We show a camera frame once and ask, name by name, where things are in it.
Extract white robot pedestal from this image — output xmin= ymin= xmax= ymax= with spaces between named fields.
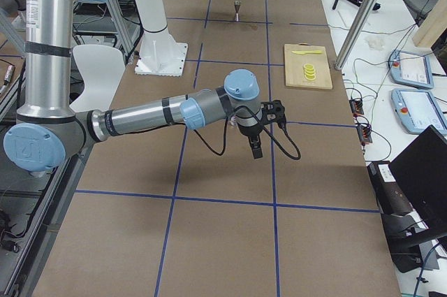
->
xmin=135 ymin=0 xmax=188 ymax=77

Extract lower teach pendant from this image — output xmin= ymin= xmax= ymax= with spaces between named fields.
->
xmin=391 ymin=89 xmax=446 ymax=135

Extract black laptop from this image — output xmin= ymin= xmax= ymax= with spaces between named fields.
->
xmin=390 ymin=125 xmax=446 ymax=223

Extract crumpled white tissue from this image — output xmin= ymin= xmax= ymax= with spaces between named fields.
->
xmin=365 ymin=35 xmax=386 ymax=51

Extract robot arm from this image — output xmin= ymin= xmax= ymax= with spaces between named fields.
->
xmin=3 ymin=0 xmax=262 ymax=173

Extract lemon slices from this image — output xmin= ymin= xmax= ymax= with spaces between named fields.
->
xmin=303 ymin=63 xmax=316 ymax=81

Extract teach pendant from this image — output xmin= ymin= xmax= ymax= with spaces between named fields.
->
xmin=388 ymin=50 xmax=434 ymax=89
xmin=391 ymin=89 xmax=446 ymax=135

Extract wooden cutting board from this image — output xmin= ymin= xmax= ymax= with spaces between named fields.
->
xmin=284 ymin=44 xmax=332 ymax=90

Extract aluminium frame post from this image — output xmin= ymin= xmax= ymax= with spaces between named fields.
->
xmin=335 ymin=0 xmax=377 ymax=71

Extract white chair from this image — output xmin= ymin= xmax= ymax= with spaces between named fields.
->
xmin=70 ymin=45 xmax=125 ymax=113

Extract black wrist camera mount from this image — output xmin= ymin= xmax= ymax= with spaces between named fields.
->
xmin=261 ymin=100 xmax=286 ymax=128

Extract steel double jigger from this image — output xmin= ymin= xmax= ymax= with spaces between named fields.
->
xmin=234 ymin=0 xmax=241 ymax=22

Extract yellow plastic knife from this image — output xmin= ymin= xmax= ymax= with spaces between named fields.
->
xmin=291 ymin=50 xmax=323 ymax=55

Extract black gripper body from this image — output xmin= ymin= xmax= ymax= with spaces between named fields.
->
xmin=238 ymin=124 xmax=262 ymax=138

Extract upper teach pendant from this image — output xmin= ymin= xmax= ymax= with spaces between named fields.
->
xmin=388 ymin=50 xmax=434 ymax=89

